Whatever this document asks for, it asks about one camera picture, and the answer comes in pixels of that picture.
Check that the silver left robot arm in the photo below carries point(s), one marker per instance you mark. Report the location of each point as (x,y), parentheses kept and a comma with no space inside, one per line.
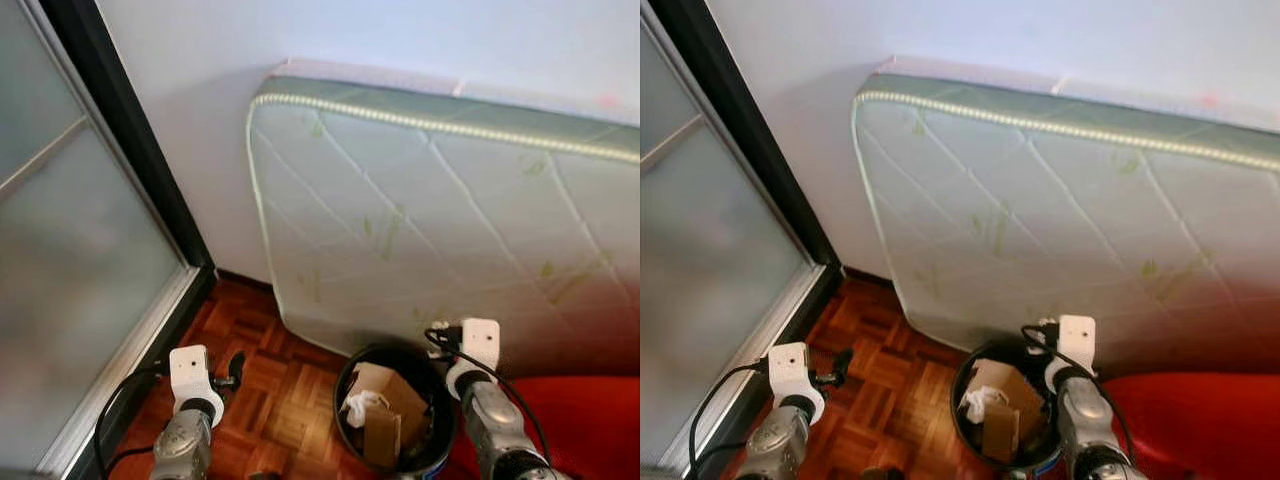
(180,450)
(775,450)

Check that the black round waste bin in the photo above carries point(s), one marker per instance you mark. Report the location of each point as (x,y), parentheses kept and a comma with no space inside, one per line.
(1010,351)
(400,356)

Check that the large brown cardboard piece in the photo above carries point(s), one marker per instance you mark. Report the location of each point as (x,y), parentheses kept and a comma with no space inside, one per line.
(395,390)
(1010,385)

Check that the crumpled white tissue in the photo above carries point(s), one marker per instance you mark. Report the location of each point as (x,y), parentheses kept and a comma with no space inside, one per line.
(362,405)
(980,402)

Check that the small brown cardboard piece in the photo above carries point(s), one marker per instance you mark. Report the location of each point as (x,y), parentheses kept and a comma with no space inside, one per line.
(1000,435)
(382,440)

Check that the white green quilted mattress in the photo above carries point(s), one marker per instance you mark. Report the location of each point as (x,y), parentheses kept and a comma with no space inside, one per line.
(430,220)
(1040,220)

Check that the frosted glass sliding door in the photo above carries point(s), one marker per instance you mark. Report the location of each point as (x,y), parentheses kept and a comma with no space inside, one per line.
(700,260)
(70,250)

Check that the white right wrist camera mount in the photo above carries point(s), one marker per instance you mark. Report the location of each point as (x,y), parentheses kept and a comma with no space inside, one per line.
(480,340)
(1077,335)

